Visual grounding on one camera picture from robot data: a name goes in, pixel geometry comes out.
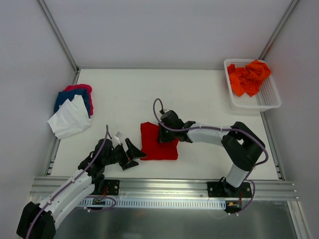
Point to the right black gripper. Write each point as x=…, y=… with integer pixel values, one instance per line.
x=164, y=134

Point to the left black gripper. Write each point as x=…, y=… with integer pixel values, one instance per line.
x=125, y=155

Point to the red t shirt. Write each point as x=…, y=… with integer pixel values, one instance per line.
x=154, y=149

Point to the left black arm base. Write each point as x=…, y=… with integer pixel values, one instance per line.
x=106, y=187

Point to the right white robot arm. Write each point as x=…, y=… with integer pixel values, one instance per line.
x=242, y=146

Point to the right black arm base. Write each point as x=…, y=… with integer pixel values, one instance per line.
x=222, y=189

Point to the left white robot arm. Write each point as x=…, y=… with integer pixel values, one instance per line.
x=41, y=220

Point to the white folded t shirt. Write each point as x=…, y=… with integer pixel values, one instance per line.
x=64, y=127

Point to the orange t shirt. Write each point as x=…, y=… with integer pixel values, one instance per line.
x=248, y=79

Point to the pink folded t shirt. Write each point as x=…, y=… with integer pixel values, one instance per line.
x=85, y=91

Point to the blue folded t shirt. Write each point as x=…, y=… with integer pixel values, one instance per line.
x=70, y=105

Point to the white plastic basket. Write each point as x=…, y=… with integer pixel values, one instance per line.
x=267, y=98

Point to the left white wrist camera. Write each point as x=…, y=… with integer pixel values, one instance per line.
x=117, y=139

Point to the aluminium mounting rail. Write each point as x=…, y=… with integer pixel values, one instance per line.
x=264, y=190

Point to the white slotted cable duct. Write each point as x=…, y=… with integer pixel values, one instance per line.
x=155, y=203

